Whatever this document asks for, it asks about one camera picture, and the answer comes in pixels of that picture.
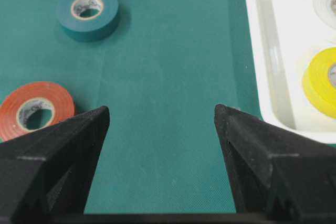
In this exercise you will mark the white rectangular plastic case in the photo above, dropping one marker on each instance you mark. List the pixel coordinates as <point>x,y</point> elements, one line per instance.
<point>285,36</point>

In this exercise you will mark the green tape roll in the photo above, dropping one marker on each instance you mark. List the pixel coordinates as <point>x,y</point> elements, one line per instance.
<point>88,20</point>

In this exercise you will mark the white tape roll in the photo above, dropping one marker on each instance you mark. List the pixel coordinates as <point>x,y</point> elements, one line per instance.
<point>325,10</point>

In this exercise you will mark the yellow tape roll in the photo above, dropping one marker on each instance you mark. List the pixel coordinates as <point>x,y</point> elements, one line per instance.
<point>318,82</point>

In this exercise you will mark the green table cloth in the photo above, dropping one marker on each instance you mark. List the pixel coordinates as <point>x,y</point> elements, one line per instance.
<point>161,73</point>

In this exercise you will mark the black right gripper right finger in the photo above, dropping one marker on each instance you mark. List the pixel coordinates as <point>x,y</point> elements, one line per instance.
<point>274,171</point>

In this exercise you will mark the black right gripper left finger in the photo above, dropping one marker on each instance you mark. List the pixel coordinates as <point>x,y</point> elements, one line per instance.
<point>50,171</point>

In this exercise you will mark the red tape roll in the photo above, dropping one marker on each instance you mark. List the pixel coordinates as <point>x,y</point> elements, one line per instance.
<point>22,103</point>

